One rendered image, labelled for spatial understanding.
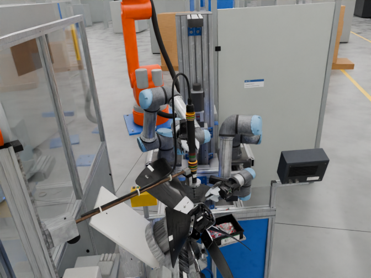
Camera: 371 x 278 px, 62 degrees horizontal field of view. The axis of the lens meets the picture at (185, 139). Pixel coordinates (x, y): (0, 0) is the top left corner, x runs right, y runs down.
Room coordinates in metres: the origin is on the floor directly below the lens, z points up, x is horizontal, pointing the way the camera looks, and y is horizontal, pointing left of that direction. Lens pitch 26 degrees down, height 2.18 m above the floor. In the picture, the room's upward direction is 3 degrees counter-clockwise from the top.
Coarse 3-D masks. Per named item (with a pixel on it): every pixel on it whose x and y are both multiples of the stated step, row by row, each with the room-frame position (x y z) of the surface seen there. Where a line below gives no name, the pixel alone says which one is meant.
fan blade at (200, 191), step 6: (186, 186) 1.45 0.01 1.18; (198, 186) 1.46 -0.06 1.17; (204, 186) 1.47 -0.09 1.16; (186, 192) 1.39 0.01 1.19; (192, 192) 1.39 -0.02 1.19; (198, 192) 1.39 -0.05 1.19; (204, 192) 1.40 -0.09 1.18; (192, 198) 1.33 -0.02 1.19; (198, 198) 1.33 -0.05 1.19; (204, 198) 1.33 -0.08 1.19
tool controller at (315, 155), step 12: (288, 156) 1.62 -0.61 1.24; (300, 156) 1.61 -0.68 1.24; (312, 156) 1.61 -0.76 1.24; (324, 156) 1.61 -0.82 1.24; (288, 168) 1.57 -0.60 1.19; (300, 168) 1.58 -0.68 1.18; (312, 168) 1.58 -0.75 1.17; (324, 168) 1.59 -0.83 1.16; (288, 180) 1.60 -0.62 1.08; (300, 180) 1.61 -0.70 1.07; (312, 180) 1.61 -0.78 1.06
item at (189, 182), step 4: (184, 168) 1.24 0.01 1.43; (188, 172) 1.22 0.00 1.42; (184, 176) 1.23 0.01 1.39; (188, 176) 1.21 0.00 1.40; (188, 180) 1.23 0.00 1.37; (200, 180) 1.26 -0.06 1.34; (188, 184) 1.23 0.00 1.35; (192, 184) 1.23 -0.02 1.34; (196, 184) 1.23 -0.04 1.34; (200, 184) 1.24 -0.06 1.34
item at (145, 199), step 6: (144, 192) 1.58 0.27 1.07; (132, 198) 1.55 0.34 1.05; (138, 198) 1.55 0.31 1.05; (144, 198) 1.56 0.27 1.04; (150, 198) 1.56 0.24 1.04; (132, 204) 1.55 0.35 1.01; (138, 204) 1.55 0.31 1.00; (144, 204) 1.56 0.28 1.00; (150, 204) 1.56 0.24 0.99; (156, 204) 1.56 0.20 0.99
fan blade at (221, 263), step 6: (210, 246) 1.06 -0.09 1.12; (216, 246) 1.01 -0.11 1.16; (210, 252) 1.06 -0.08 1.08; (216, 252) 1.02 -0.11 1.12; (216, 258) 1.02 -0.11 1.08; (222, 258) 0.96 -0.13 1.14; (216, 264) 1.02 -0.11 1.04; (222, 264) 0.98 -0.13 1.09; (222, 270) 0.98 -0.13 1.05; (228, 270) 0.92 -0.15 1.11; (222, 276) 0.99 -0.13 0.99; (228, 276) 0.94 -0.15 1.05
